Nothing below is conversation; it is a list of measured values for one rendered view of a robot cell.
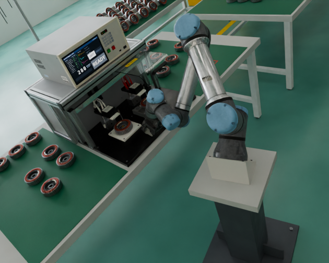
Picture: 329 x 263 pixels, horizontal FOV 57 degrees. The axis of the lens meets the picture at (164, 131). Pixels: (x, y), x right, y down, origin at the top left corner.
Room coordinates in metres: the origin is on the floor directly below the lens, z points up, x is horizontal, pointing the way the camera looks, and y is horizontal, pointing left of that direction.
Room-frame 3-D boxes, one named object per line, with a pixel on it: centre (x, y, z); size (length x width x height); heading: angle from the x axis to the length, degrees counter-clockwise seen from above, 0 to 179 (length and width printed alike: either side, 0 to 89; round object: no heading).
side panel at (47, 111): (1.69, 0.62, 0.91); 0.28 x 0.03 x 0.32; 36
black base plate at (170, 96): (1.57, 0.13, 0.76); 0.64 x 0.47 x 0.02; 126
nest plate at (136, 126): (1.49, 0.22, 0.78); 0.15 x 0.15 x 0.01; 36
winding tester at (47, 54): (1.82, 0.30, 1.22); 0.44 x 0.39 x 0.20; 126
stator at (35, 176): (1.39, 0.80, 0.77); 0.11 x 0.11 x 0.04
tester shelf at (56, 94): (1.81, 0.31, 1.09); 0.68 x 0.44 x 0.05; 126
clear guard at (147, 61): (1.67, -0.01, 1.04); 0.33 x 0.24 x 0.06; 36
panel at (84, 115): (1.76, 0.27, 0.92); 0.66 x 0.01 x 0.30; 126
